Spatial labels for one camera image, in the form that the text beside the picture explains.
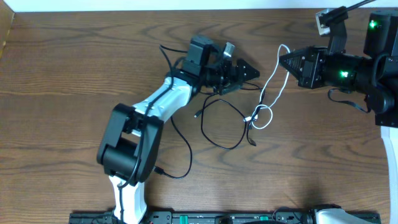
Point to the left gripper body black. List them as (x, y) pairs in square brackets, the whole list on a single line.
[(216, 79)]

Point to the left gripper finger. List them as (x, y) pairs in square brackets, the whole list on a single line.
[(245, 71), (229, 87)]

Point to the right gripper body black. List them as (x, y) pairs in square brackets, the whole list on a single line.
[(342, 71)]

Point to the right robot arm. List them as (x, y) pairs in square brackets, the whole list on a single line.
[(374, 74)]

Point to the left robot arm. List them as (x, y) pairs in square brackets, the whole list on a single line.
[(130, 144)]

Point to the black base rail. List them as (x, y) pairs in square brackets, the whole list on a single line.
[(322, 214)]

